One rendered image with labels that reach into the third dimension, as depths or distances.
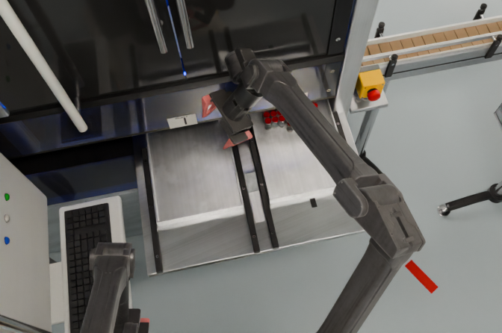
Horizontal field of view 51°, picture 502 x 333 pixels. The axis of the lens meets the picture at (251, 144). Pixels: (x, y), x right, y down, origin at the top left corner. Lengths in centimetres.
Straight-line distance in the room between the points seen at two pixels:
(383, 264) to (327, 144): 23
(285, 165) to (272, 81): 62
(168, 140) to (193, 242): 35
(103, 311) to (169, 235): 69
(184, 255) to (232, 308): 88
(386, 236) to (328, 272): 159
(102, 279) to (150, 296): 147
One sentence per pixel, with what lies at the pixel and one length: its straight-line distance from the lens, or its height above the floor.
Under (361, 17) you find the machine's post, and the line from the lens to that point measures 137.
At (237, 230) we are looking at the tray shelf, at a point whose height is 88.
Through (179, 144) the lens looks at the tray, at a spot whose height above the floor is 88.
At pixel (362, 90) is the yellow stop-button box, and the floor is 101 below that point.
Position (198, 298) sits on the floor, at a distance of 245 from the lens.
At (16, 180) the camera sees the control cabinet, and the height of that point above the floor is 104.
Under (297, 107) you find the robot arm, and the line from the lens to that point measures 103.
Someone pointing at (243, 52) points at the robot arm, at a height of 143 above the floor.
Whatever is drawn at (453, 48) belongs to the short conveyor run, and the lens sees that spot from 193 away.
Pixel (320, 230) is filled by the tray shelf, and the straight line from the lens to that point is 159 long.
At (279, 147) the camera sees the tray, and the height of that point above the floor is 88.
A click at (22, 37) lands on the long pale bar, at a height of 158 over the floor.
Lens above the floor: 239
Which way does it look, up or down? 63 degrees down
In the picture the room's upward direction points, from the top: 4 degrees counter-clockwise
